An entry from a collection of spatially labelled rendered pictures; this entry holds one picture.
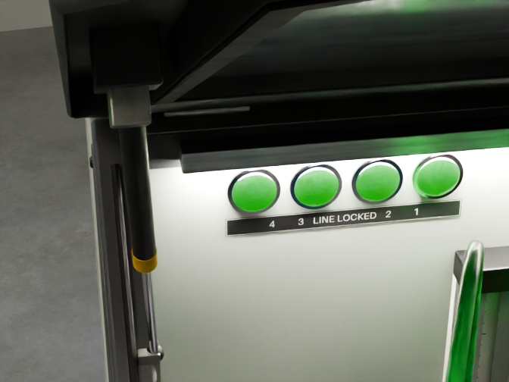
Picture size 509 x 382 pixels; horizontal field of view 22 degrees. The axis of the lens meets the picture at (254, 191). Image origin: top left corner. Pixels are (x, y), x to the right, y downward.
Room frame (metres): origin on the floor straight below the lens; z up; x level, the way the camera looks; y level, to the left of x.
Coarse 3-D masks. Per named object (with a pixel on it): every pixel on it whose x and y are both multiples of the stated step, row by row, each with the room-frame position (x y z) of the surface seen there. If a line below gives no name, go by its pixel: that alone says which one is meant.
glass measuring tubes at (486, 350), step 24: (456, 264) 1.06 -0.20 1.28; (504, 264) 1.05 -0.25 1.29; (456, 288) 1.06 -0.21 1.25; (504, 288) 1.04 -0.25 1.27; (480, 312) 1.05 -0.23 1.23; (504, 312) 1.05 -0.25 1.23; (480, 336) 1.05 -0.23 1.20; (504, 336) 1.05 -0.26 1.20; (480, 360) 1.07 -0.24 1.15; (504, 360) 1.05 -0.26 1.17
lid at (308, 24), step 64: (64, 0) 0.36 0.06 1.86; (128, 0) 0.35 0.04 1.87; (192, 0) 0.60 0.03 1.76; (256, 0) 0.40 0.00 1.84; (320, 0) 0.37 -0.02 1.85; (384, 0) 0.52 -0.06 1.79; (448, 0) 0.54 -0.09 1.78; (64, 64) 0.53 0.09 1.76; (128, 64) 0.68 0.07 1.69; (192, 64) 0.61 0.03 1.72; (256, 64) 0.81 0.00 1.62; (320, 64) 0.86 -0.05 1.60; (384, 64) 0.91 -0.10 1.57; (448, 64) 0.93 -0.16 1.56
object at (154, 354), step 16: (128, 128) 0.72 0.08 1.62; (144, 128) 0.73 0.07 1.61; (128, 144) 0.73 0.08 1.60; (144, 144) 0.74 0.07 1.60; (128, 160) 0.74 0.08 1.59; (144, 160) 0.74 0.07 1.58; (128, 176) 0.75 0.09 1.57; (144, 176) 0.75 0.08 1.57; (128, 192) 0.76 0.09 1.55; (144, 192) 0.76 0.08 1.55; (128, 208) 0.77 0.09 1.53; (144, 208) 0.77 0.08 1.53; (144, 224) 0.78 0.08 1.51; (144, 240) 0.78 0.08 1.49; (144, 256) 0.79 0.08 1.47; (144, 272) 0.80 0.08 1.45; (144, 288) 0.83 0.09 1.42; (144, 352) 0.88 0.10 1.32; (160, 352) 0.88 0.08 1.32; (160, 368) 0.87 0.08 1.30
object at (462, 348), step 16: (480, 256) 0.86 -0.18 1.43; (464, 272) 0.83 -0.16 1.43; (480, 272) 0.95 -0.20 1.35; (464, 288) 0.80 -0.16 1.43; (480, 288) 0.96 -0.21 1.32; (464, 304) 0.79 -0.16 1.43; (464, 320) 0.77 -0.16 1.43; (464, 336) 0.76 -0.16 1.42; (464, 352) 0.75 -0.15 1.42; (448, 368) 0.74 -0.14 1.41; (464, 368) 0.74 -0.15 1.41
